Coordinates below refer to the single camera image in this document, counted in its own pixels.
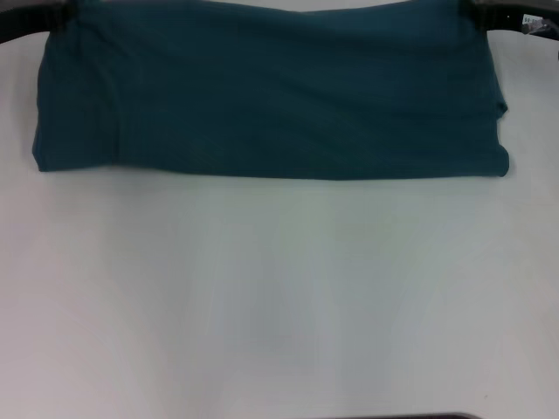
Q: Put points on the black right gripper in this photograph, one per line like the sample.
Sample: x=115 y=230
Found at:
x=524 y=19

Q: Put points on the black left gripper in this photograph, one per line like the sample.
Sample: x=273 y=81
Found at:
x=24 y=19

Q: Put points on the teal FREE print T-shirt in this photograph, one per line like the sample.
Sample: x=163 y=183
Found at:
x=262 y=96

